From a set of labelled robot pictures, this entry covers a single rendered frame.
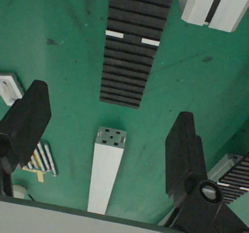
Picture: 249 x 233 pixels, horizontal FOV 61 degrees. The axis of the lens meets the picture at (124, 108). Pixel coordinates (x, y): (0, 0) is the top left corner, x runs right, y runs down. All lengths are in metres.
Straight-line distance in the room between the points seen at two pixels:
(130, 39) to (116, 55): 0.02
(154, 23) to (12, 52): 0.16
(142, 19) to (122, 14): 0.02
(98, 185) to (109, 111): 0.17
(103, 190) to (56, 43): 0.28
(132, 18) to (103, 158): 0.20
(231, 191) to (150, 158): 0.13
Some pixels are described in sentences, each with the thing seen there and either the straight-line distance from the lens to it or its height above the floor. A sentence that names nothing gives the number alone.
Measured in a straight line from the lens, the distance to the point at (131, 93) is 0.24.
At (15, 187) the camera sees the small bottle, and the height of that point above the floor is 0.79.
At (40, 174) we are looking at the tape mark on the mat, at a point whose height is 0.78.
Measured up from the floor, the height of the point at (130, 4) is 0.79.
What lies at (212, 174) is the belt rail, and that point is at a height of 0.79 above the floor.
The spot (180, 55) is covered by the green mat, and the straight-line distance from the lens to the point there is 0.22.
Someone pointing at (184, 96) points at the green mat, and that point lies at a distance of 0.25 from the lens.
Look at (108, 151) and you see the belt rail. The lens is 0.30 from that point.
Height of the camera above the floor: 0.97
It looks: 44 degrees down
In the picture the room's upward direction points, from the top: 169 degrees counter-clockwise
